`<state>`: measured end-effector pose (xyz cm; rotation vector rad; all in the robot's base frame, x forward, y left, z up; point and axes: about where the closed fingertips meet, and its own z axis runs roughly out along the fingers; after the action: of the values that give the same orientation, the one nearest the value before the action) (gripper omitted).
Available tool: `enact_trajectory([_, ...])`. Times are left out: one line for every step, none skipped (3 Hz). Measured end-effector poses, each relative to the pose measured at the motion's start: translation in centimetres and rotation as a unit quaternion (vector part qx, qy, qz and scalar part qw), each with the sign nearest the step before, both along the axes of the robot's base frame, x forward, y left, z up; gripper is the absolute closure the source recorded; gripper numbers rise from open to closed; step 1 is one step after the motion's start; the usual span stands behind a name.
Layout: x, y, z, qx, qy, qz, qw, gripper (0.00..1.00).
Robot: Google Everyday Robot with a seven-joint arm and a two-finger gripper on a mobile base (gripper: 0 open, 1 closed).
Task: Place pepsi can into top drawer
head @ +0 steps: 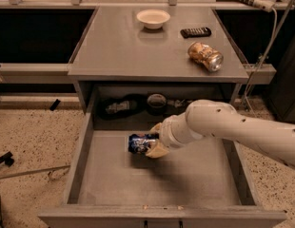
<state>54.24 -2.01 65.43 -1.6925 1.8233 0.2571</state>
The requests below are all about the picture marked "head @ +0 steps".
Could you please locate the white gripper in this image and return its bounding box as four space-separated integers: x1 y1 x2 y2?
146 113 203 159

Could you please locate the blue pepsi can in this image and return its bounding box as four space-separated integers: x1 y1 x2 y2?
128 134 159 154

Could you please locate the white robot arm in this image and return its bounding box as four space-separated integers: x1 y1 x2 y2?
146 100 295 169

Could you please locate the open grey top drawer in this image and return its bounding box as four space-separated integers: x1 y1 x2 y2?
39 90 286 228

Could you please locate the grey cabinet with top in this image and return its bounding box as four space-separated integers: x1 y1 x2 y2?
67 5 250 115

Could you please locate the black tape roll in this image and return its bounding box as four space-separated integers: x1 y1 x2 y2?
147 93 167 116

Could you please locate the crumpled white paper strip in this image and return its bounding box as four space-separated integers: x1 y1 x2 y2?
167 99 192 108

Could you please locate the small black block on floor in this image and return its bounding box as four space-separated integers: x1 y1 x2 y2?
49 99 61 111

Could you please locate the black remote control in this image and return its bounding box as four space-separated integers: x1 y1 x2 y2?
180 27 211 39

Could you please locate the white bowl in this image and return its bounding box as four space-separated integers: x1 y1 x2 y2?
136 9 170 29

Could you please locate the thin metal rod on floor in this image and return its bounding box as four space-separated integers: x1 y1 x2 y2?
0 165 70 180

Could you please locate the black strap with buckle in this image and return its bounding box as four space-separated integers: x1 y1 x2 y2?
97 93 147 121

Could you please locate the black bracket on floor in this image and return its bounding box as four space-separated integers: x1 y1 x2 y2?
0 152 14 166

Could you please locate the white cable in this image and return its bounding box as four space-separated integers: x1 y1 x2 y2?
241 7 279 109

